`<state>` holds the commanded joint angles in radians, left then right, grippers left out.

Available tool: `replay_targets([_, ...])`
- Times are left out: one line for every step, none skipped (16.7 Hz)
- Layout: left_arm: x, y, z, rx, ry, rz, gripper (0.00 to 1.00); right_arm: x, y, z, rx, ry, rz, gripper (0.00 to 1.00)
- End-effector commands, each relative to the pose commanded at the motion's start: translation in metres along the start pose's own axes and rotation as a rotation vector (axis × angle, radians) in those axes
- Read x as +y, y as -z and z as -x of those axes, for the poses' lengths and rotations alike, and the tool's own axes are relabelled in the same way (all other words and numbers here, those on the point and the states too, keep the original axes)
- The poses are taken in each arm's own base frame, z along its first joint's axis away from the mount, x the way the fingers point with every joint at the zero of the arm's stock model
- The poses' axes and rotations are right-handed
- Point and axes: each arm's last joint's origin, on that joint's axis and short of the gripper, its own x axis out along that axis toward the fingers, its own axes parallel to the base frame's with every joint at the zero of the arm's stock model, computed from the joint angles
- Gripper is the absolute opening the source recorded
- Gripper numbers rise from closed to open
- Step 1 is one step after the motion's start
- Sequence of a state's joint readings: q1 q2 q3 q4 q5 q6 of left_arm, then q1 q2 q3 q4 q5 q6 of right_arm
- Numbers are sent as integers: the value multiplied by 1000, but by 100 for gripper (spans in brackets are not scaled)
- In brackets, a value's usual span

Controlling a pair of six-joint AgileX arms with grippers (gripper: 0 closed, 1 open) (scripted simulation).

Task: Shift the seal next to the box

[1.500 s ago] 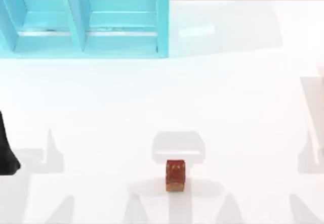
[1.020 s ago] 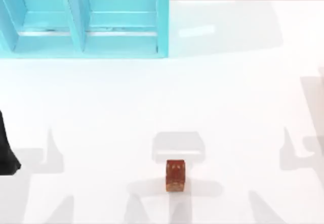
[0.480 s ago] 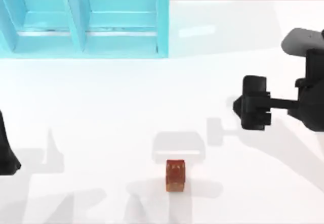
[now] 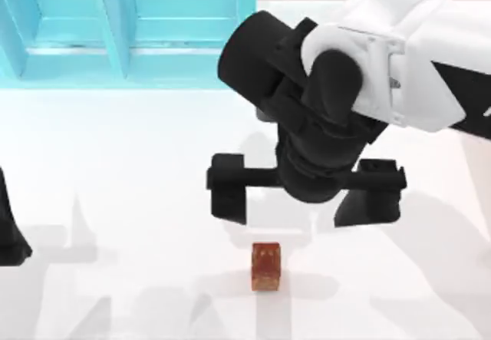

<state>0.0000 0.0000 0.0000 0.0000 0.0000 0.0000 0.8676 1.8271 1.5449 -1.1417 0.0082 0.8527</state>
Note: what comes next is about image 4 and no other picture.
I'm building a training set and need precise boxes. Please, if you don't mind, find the orange-brown bread block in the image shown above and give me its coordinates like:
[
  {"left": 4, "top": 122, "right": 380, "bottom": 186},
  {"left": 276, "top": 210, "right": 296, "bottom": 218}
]
[{"left": 250, "top": 241, "right": 285, "bottom": 292}]

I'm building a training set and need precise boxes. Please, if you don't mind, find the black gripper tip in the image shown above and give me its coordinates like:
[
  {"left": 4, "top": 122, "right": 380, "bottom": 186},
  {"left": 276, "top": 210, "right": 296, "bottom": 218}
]
[{"left": 0, "top": 167, "right": 34, "bottom": 268}]

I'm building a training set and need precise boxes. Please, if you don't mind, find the light blue rack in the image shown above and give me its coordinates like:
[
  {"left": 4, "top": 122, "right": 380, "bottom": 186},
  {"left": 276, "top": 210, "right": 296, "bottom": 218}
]
[{"left": 0, "top": 0, "right": 257, "bottom": 90}]

